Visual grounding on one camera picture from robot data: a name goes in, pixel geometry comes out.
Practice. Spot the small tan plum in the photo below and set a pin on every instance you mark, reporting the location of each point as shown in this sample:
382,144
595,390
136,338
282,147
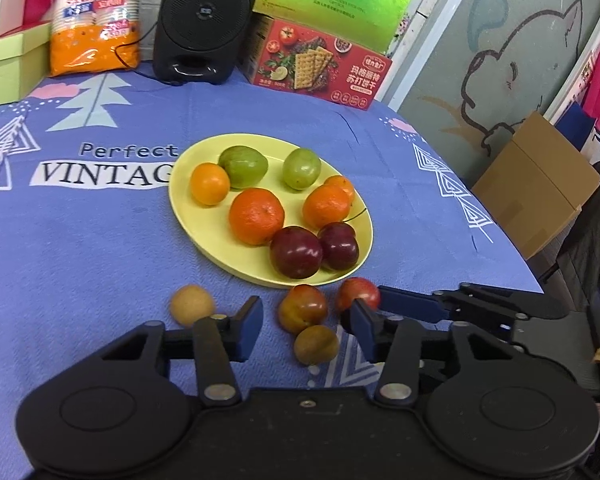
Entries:
316,345
192,306

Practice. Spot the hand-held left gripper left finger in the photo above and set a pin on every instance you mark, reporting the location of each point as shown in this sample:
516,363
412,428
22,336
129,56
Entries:
250,327

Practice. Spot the orange paper cup pack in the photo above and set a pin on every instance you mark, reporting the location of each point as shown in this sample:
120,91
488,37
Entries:
92,20

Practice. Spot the black speaker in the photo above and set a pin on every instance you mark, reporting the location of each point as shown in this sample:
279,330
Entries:
207,15

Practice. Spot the dark red plum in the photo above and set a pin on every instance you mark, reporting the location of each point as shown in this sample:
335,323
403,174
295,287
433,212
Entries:
296,253
340,247

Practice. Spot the deep orange tangerine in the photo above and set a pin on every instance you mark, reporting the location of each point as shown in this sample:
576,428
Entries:
256,216
326,207

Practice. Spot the blue paper bag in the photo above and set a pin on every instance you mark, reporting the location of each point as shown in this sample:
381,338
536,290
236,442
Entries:
575,122

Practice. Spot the yellow plate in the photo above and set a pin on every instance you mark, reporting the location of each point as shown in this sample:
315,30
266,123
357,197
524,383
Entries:
215,230

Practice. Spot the light green lidded box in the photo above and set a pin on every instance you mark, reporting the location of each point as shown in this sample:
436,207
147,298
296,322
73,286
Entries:
7,60

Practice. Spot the light orange citrus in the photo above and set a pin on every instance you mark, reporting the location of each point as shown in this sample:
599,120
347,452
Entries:
210,183
344,182

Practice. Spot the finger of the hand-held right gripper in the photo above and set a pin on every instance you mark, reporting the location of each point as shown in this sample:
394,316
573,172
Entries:
410,304

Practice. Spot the red cracker box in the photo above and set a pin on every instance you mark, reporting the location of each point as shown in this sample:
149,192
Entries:
320,65

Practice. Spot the green plum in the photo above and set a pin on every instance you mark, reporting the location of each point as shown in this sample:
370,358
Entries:
301,168
242,166

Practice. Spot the blue printed tablecloth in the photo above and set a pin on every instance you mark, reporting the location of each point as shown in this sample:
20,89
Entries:
80,260

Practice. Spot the large tan cardboard box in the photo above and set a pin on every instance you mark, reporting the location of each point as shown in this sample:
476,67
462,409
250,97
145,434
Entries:
535,185

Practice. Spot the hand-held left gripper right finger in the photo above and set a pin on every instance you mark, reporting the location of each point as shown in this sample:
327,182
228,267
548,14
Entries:
362,327

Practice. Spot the dark chair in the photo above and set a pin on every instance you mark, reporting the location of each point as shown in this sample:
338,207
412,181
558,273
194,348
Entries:
595,260

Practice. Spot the red and yellow plum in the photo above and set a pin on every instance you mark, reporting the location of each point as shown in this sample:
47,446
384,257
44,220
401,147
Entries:
303,309

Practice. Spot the bright red plum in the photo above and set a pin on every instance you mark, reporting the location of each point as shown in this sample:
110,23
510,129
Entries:
355,292

